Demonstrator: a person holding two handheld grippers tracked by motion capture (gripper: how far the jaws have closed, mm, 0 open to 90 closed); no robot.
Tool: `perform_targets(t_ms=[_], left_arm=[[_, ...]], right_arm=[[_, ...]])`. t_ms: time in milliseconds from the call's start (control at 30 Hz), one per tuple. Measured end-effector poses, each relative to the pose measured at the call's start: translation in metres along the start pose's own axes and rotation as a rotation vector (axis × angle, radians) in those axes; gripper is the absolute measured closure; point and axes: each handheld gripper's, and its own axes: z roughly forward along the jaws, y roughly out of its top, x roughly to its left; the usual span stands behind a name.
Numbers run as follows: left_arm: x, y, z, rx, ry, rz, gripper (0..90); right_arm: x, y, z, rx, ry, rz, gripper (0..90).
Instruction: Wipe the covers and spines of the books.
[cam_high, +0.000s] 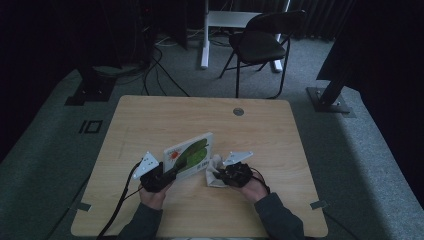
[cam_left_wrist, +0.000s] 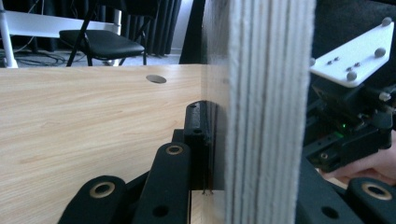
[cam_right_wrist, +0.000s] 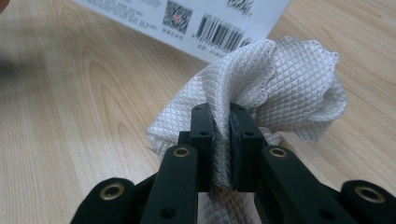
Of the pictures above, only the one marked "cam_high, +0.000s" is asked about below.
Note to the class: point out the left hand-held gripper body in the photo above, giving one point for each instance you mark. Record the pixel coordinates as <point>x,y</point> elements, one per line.
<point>153,180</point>

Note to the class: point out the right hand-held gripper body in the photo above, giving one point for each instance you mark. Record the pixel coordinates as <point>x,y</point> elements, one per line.
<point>238,175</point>

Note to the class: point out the beige cloth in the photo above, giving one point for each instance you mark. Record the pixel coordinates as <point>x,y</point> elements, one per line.
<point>212,176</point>

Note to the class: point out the person's left hand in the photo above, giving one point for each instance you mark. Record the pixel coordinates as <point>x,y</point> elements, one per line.
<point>153,200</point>

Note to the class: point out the person's right hand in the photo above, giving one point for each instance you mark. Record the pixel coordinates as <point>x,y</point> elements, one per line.
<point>255,191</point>

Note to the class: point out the grey round table grommet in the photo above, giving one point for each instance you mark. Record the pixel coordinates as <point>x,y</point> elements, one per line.
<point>238,111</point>

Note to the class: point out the grey tape strip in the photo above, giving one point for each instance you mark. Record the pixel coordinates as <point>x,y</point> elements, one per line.
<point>83,206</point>
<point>318,204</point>

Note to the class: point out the black floor tape marks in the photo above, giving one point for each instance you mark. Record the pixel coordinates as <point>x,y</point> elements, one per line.
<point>90,127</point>

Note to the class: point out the black stand base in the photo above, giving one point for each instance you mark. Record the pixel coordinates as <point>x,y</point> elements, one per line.
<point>91,88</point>

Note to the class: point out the black stand with metal base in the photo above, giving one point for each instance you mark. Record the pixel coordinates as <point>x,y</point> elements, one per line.
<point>328,100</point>

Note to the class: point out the black folding chair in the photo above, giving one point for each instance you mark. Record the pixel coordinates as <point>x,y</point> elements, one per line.
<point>260,46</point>

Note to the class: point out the white desk frame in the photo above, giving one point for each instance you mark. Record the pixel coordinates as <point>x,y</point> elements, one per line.
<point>230,19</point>

